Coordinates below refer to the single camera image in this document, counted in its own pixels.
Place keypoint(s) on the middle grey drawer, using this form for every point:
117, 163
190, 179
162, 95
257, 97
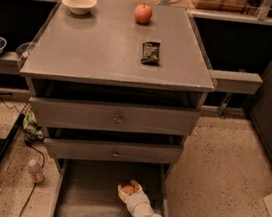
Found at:
112, 151

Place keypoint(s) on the orange fruit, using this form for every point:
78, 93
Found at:
128, 189

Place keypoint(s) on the clear glass bowl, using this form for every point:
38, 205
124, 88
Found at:
24, 50

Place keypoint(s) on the white bowl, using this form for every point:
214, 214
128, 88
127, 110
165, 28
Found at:
79, 7

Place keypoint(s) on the green snack bag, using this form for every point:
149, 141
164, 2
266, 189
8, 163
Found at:
32, 130

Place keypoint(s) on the clear plastic bottle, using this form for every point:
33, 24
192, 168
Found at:
35, 171

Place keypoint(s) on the dark snack packet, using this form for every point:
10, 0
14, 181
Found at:
150, 53

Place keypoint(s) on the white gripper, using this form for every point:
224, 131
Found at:
135, 199

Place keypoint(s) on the grey drawer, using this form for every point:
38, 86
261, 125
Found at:
89, 188
61, 113
112, 151

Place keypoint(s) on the red apple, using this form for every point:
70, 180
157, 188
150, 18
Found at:
143, 13

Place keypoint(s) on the bottom grey drawer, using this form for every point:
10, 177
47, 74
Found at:
89, 188

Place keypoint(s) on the grey drawer cabinet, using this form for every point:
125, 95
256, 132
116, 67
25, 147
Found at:
98, 58

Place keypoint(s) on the black stand leg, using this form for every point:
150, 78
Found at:
6, 143

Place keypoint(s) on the top grey drawer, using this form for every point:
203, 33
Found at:
61, 113

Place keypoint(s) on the grey side shelf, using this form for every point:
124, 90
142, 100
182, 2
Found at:
235, 82

